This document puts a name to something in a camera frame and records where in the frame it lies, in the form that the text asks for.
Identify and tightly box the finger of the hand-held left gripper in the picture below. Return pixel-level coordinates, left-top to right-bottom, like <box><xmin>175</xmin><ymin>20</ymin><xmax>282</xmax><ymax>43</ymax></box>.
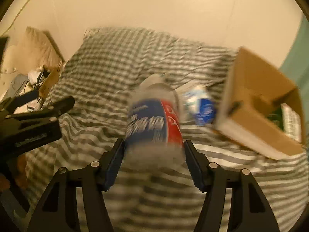
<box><xmin>0</xmin><ymin>96</ymin><xmax>75</xmax><ymax>126</ymax></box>

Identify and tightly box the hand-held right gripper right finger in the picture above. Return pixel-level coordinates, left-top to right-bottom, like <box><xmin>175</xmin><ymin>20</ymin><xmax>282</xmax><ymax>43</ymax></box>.
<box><xmin>184</xmin><ymin>140</ymin><xmax>280</xmax><ymax>232</ymax></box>

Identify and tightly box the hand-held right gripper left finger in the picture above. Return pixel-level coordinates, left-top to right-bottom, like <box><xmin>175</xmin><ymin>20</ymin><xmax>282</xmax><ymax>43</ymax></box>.
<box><xmin>27</xmin><ymin>138</ymin><xmax>126</xmax><ymax>232</ymax></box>

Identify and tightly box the clear plastic bottle blue label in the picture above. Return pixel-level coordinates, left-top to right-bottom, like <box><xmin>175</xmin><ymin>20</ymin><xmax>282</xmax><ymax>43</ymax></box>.
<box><xmin>124</xmin><ymin>74</ymin><xmax>184</xmax><ymax>172</ymax></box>

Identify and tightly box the small brown cardboard box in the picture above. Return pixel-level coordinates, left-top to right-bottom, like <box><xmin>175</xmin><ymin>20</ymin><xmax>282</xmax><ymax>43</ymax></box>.
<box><xmin>37</xmin><ymin>61</ymin><xmax>64</xmax><ymax>99</ymax></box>

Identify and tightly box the blue and white carton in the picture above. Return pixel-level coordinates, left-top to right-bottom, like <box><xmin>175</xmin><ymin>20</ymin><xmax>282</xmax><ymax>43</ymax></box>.
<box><xmin>182</xmin><ymin>85</ymin><xmax>216</xmax><ymax>127</ymax></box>

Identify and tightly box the beige pillow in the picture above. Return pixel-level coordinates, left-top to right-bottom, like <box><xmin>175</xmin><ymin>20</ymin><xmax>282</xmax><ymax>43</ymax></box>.
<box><xmin>18</xmin><ymin>26</ymin><xmax>65</xmax><ymax>70</ymax></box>

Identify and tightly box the white padded headboard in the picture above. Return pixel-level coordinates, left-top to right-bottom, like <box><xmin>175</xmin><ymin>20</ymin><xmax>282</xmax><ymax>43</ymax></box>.
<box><xmin>0</xmin><ymin>45</ymin><xmax>32</xmax><ymax>95</ymax></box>

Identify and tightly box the grey striped blanket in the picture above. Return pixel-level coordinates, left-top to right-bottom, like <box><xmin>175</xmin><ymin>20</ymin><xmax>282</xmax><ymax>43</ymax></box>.
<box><xmin>23</xmin><ymin>27</ymin><xmax>309</xmax><ymax>232</ymax></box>

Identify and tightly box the green and white packet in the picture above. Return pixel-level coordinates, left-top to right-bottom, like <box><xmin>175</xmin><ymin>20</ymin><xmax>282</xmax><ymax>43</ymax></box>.
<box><xmin>267</xmin><ymin>103</ymin><xmax>302</xmax><ymax>142</ymax></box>

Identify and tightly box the teal curtain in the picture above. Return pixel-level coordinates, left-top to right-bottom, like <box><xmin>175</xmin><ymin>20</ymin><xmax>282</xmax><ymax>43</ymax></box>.
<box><xmin>280</xmin><ymin>14</ymin><xmax>309</xmax><ymax>92</ymax></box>

